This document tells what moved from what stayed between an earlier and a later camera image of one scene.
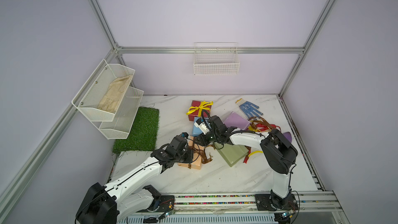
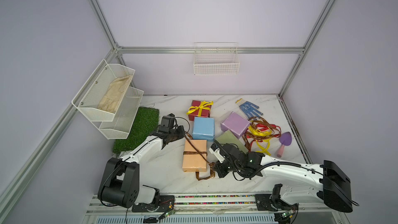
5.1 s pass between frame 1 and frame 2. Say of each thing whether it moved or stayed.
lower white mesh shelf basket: stayed
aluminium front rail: stayed
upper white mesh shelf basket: stayed
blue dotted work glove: stayed
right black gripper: moved
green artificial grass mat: stayed
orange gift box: moved
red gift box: stayed
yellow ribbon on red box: stayed
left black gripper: moved
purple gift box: stayed
